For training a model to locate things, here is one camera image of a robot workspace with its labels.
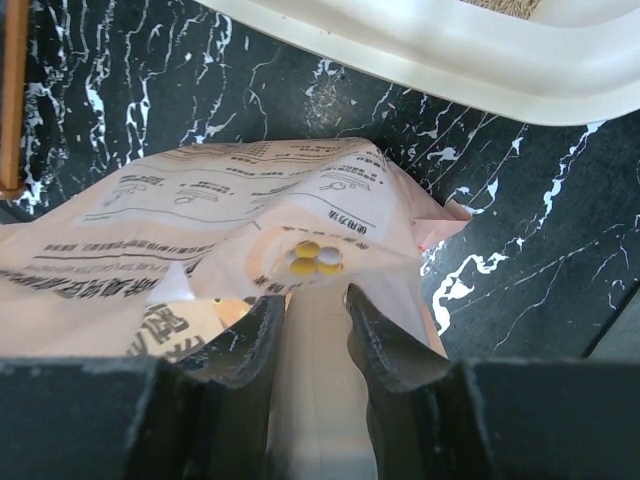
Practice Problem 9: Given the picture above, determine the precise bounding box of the cream plastic litter box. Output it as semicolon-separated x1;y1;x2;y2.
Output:
211;1;639;126

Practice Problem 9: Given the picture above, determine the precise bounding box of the black marble pattern mat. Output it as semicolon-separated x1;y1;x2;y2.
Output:
2;1;639;358

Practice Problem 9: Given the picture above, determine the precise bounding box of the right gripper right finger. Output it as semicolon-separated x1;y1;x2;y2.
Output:
346;285;639;479

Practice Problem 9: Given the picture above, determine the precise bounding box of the orange wooden tray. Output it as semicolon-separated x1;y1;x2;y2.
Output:
1;0;29;200

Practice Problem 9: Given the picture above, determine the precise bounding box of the pink cat litter bag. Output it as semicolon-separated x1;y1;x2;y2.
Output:
1;138;470;362

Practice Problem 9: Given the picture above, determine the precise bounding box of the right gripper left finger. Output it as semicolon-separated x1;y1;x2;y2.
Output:
1;296;285;479

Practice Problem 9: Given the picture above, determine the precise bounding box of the clear plastic scoop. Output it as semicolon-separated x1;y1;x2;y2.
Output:
268;285;377;479

